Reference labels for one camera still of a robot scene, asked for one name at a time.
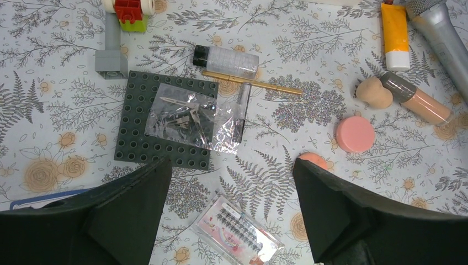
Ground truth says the gold thin makeup pencil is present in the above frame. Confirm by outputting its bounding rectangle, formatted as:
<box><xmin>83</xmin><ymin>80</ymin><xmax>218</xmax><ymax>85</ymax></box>
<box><xmin>201</xmin><ymin>70</ymin><xmax>302</xmax><ymax>95</ymax></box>

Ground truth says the pink round makeup puff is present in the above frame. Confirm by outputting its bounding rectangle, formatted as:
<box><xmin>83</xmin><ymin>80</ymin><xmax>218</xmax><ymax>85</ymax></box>
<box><xmin>336</xmin><ymin>116</ymin><xmax>376</xmax><ymax>153</ymax></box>

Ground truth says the false eyelash box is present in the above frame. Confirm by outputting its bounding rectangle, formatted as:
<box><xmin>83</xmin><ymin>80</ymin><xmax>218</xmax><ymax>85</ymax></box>
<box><xmin>190</xmin><ymin>193</ymin><xmax>284</xmax><ymax>264</ymax></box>

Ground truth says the clear black mascara tube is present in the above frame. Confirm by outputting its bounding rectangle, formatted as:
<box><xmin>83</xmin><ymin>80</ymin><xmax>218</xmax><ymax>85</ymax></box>
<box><xmin>233</xmin><ymin>82</ymin><xmax>252</xmax><ymax>143</ymax></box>

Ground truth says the dark grey brick baseplate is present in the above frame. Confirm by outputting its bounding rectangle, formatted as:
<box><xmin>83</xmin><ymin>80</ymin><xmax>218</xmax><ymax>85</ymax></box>
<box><xmin>114</xmin><ymin>71</ymin><xmax>219</xmax><ymax>171</ymax></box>

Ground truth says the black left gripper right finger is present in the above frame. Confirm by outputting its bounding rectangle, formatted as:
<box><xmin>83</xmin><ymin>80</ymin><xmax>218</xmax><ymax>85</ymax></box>
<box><xmin>293</xmin><ymin>158</ymin><xmax>467</xmax><ymax>264</ymax></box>

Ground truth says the beige makeup sponge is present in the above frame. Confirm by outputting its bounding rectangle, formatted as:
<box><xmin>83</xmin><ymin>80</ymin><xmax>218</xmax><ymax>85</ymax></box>
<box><xmin>355</xmin><ymin>77</ymin><xmax>393</xmax><ymax>109</ymax></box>

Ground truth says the beige foundation bottle grey cap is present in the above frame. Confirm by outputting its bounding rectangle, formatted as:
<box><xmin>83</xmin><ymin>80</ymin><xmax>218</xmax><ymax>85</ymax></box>
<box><xmin>380</xmin><ymin>72</ymin><xmax>454</xmax><ymax>126</ymax></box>

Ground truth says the silver toy microphone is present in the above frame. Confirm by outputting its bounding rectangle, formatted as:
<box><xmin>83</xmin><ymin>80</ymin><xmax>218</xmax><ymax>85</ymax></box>
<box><xmin>406</xmin><ymin>0</ymin><xmax>467</xmax><ymax>101</ymax></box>

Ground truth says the grey brick pillar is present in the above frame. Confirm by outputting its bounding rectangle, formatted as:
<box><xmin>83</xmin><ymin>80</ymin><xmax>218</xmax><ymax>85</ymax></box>
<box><xmin>94</xmin><ymin>13</ymin><xmax>129</xmax><ymax>80</ymax></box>

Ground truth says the orange white cream tube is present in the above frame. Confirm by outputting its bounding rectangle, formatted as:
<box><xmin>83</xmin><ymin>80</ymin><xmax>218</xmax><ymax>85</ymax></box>
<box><xmin>381</xmin><ymin>3</ymin><xmax>410</xmax><ymax>71</ymax></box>

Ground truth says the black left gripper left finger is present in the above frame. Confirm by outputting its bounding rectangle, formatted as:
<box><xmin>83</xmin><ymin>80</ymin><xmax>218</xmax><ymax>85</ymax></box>
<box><xmin>1</xmin><ymin>157</ymin><xmax>172</xmax><ymax>264</ymax></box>

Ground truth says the clear bag with tweezers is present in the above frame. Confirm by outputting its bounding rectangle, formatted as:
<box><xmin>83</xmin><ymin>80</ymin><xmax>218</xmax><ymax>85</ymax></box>
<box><xmin>145</xmin><ymin>84</ymin><xmax>242</xmax><ymax>155</ymax></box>

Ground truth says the orange round makeup puff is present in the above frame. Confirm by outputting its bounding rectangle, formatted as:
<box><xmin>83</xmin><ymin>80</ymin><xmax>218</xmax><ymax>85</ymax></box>
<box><xmin>299</xmin><ymin>152</ymin><xmax>328</xmax><ymax>171</ymax></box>

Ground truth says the red green white brick toy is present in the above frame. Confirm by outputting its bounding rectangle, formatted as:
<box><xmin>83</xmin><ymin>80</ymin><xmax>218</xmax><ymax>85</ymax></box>
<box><xmin>101</xmin><ymin>0</ymin><xmax>155</xmax><ymax>33</ymax></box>

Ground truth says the clear bottle black cap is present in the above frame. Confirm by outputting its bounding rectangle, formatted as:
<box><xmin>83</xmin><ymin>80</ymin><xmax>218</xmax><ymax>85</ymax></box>
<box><xmin>193</xmin><ymin>45</ymin><xmax>259</xmax><ymax>80</ymax></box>

